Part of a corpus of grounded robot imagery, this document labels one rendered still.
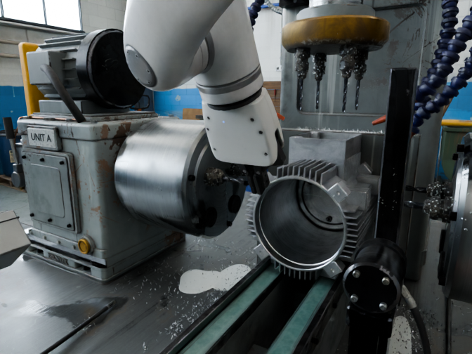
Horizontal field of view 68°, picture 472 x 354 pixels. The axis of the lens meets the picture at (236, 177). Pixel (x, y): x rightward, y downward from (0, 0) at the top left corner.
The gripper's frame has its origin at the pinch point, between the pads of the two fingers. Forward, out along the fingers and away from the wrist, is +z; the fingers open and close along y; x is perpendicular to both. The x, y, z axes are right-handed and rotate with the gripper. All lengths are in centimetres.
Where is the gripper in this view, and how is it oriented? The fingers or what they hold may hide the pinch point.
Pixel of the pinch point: (258, 179)
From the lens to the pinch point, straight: 55.7
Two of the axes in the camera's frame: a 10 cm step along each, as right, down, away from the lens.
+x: 4.4, -6.6, 6.1
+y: 8.6, 1.2, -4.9
